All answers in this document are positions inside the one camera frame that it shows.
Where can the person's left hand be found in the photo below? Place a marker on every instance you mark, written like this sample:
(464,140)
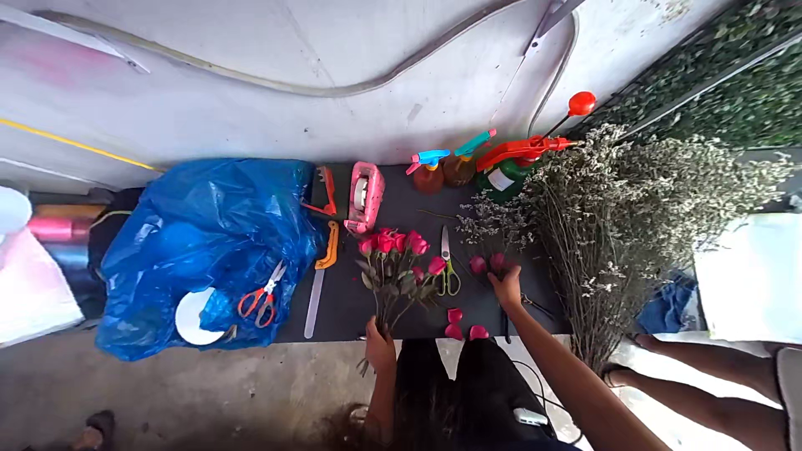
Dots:
(380,351)

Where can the person's right hand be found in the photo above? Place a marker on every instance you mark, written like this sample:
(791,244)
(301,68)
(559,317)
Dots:
(509,294)

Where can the person's right fingers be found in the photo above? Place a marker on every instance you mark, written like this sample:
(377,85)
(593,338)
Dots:
(514,274)

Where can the person's left fingers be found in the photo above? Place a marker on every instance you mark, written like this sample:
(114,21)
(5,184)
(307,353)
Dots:
(373,329)

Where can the single dark pink rose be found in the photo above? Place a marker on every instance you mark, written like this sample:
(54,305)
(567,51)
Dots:
(477,265)
(497,261)

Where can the bunch of red roses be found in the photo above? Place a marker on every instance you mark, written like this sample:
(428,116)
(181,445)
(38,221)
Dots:
(393,263)

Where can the person's left forearm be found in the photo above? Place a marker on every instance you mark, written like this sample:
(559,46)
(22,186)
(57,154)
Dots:
(380,404)

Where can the person's right forearm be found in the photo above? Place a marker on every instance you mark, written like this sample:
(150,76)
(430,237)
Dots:
(576,382)

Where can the black pliers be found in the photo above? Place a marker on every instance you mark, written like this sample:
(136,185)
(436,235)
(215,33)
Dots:
(539,306)

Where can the black thin tool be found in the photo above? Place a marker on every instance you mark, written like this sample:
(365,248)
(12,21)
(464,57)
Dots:
(506,326)

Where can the pink rose petal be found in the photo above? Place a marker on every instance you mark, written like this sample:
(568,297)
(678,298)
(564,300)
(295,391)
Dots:
(478,332)
(454,315)
(453,331)

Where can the green pressure sprayer, red head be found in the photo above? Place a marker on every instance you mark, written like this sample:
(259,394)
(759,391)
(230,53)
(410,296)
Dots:
(510,175)

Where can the pile of dried white flowers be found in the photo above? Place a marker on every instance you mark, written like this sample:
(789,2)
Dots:
(601,219)

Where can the brown bottle, teal spray head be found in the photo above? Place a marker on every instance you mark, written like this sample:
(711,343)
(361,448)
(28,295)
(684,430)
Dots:
(460,169)

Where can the pink tape dispenser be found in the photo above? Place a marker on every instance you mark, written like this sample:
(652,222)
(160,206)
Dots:
(372,200)

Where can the white power adapter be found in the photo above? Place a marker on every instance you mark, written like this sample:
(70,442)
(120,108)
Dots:
(529,416)

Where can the red plastic stapler-like tool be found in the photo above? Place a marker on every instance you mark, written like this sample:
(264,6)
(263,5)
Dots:
(329,191)

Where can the blue denim cloth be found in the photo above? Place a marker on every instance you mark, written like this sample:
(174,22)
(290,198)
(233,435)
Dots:
(670,305)

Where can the white round disc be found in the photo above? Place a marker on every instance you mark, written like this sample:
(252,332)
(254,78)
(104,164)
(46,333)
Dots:
(191,318)

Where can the blue plastic bag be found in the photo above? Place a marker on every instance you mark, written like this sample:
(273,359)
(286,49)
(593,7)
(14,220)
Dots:
(219,219)

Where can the white sheet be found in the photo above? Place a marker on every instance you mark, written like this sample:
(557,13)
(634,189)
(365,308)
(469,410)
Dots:
(755,275)

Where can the black bag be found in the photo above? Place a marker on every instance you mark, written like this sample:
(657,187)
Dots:
(109,228)

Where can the stack of wrapping rolls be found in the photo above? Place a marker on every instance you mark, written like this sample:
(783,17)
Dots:
(66,235)

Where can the pink and white paper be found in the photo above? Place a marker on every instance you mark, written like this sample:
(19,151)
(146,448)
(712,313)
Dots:
(34,288)

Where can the white round container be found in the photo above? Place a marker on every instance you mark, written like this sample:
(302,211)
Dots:
(12,210)

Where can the artificial green leaf wall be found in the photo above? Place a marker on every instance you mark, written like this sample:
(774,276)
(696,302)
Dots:
(714,94)

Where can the white metal wall bracket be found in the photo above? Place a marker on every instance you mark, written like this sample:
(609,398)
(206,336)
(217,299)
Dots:
(59,30)

